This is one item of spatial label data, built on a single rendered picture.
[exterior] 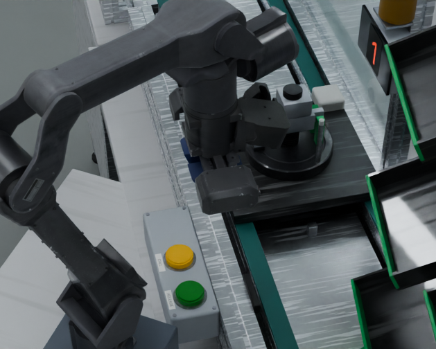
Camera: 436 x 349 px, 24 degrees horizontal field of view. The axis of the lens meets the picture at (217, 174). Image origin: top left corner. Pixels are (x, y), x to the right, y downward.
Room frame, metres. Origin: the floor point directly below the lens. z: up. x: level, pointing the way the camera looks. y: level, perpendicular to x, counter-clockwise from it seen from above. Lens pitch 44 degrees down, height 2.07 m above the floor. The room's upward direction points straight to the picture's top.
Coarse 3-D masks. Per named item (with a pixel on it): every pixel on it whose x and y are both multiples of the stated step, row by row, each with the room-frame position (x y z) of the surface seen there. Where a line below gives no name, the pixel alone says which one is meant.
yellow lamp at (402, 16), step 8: (384, 0) 1.13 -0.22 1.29; (392, 0) 1.12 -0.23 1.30; (400, 0) 1.11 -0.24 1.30; (408, 0) 1.11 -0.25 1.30; (416, 0) 1.12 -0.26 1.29; (384, 8) 1.12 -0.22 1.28; (392, 8) 1.11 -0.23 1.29; (400, 8) 1.11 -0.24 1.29; (408, 8) 1.11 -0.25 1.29; (384, 16) 1.12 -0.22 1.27; (392, 16) 1.11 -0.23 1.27; (400, 16) 1.11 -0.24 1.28; (408, 16) 1.12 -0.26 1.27; (400, 24) 1.11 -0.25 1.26
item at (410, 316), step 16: (384, 272) 0.71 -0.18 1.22; (352, 288) 0.70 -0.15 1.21; (368, 288) 0.71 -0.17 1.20; (384, 288) 0.70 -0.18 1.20; (416, 288) 0.69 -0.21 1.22; (368, 304) 0.69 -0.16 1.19; (384, 304) 0.68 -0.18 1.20; (400, 304) 0.68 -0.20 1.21; (416, 304) 0.67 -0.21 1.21; (368, 320) 0.67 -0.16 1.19; (384, 320) 0.66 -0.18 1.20; (400, 320) 0.66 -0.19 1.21; (416, 320) 0.65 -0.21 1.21; (368, 336) 0.65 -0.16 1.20; (384, 336) 0.64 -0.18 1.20; (400, 336) 0.64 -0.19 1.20; (416, 336) 0.63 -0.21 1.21; (432, 336) 0.63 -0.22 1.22
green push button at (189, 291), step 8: (192, 280) 0.91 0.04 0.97; (176, 288) 0.89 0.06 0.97; (184, 288) 0.89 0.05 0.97; (192, 288) 0.89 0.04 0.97; (200, 288) 0.89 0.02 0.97; (176, 296) 0.88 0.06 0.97; (184, 296) 0.88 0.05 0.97; (192, 296) 0.88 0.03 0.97; (200, 296) 0.88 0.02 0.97; (184, 304) 0.87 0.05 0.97; (192, 304) 0.87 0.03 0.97
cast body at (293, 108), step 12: (288, 84) 1.19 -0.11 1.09; (300, 84) 1.20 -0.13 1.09; (276, 96) 1.19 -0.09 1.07; (288, 96) 1.16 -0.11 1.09; (300, 96) 1.17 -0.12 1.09; (288, 108) 1.15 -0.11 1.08; (300, 108) 1.16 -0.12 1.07; (300, 120) 1.16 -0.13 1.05; (312, 120) 1.16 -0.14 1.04; (288, 132) 1.15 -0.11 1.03
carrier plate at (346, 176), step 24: (336, 120) 1.25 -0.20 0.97; (336, 144) 1.19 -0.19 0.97; (360, 144) 1.19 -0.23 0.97; (336, 168) 1.14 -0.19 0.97; (360, 168) 1.14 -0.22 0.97; (264, 192) 1.08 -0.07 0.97; (288, 192) 1.08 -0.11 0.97; (312, 192) 1.08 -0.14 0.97; (336, 192) 1.08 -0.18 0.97; (360, 192) 1.08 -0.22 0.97; (240, 216) 1.04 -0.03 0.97; (264, 216) 1.04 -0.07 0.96
